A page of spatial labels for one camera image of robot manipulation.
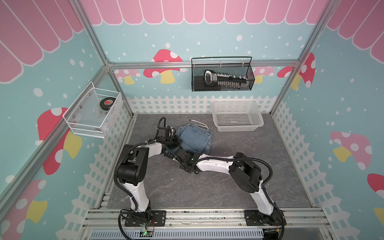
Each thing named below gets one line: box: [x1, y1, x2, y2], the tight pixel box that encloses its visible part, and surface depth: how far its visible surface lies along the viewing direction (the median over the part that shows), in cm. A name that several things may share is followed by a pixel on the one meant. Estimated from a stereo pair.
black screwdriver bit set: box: [203, 69, 249, 88], surface depth 91 cm
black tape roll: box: [99, 97, 117, 111], surface depth 81 cm
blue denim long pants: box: [176, 123, 213, 155], surface depth 102 cm
